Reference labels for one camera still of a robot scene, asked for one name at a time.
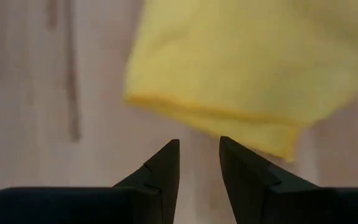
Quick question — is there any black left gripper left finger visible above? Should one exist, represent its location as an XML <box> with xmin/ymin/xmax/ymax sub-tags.
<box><xmin>0</xmin><ymin>139</ymin><xmax>180</xmax><ymax>224</ymax></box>

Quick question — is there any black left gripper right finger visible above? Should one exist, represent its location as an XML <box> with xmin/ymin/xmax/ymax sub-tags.
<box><xmin>219</xmin><ymin>136</ymin><xmax>358</xmax><ymax>224</ymax></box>

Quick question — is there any yellow towel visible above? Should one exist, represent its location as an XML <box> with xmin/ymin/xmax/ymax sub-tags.
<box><xmin>122</xmin><ymin>0</ymin><xmax>358</xmax><ymax>162</ymax></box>

